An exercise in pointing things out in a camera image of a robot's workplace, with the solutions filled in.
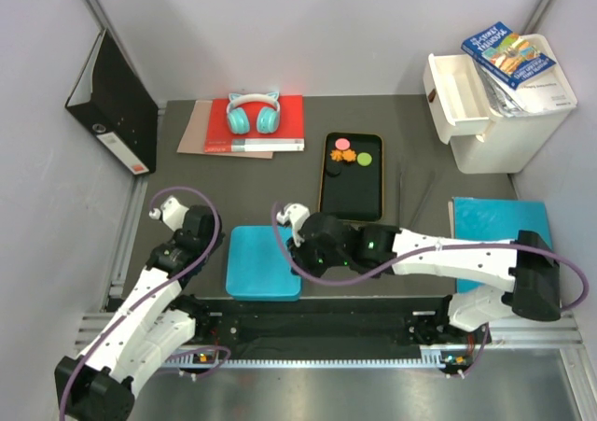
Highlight teal cat ear headphones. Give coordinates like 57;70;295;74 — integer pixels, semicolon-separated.
226;91;281;135

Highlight blue folder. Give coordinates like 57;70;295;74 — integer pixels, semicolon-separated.
450;196;556;296

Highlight black cookie tray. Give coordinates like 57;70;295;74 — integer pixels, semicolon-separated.
319;132;384;222

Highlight green round cookie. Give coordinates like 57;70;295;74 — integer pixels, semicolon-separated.
356;152;372;167

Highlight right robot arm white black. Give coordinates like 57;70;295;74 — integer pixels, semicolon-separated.
273;203;562;343

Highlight white booklet stack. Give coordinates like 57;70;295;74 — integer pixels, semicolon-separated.
476;65;576;118

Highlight black ring binder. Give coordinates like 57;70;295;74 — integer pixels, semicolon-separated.
64;30;159;175

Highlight red book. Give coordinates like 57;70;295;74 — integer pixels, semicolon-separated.
203;91;305;154

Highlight black round cookie left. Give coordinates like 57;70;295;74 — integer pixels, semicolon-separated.
325;161;342;177

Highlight white drawer unit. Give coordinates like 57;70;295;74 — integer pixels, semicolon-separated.
423;54;577;174

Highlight teal cookie tin box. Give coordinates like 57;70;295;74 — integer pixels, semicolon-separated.
226;286;302;302

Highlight grey cable duct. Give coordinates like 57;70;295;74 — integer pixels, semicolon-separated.
158;349;472;370

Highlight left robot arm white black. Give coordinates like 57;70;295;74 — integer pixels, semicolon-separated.
54;196;224;420

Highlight orange flower cookie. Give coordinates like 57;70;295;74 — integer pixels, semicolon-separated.
342;149;357;163
330;149;344;161

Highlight brown cardboard folder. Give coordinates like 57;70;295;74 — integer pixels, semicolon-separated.
176;100;273;160

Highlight teal tin lid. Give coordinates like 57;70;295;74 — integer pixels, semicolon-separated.
225;226;302;288

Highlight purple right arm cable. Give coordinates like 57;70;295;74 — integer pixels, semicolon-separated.
271;201;590;378

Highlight pink round cookie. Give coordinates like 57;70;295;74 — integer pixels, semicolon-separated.
335;138;351;151

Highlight blue paperback book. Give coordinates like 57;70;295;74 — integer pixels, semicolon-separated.
461;21;556;90

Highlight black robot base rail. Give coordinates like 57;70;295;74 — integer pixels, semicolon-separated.
170;296;483;360

